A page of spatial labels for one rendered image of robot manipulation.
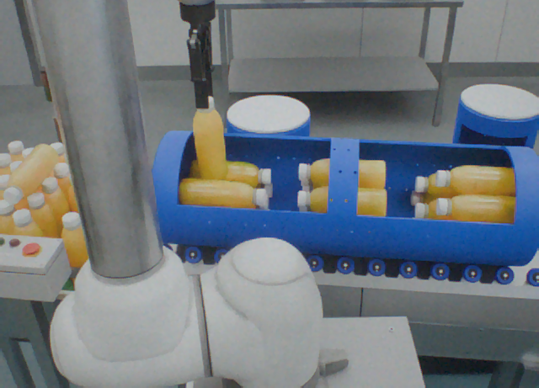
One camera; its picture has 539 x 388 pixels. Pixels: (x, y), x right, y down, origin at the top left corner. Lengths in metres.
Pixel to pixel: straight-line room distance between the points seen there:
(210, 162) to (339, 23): 3.51
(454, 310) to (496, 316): 0.10
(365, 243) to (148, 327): 0.66
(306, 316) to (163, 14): 4.12
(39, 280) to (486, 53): 4.37
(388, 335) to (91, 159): 0.65
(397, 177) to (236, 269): 0.81
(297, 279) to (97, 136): 0.33
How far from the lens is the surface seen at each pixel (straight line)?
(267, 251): 0.82
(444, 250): 1.33
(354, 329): 1.09
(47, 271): 1.29
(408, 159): 1.50
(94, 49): 0.64
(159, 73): 4.94
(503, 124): 2.05
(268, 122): 1.86
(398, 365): 1.05
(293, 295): 0.79
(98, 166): 0.68
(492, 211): 1.36
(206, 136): 1.32
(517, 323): 1.52
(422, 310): 1.46
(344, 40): 4.81
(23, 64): 5.22
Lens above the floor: 1.87
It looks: 33 degrees down
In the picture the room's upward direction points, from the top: 1 degrees counter-clockwise
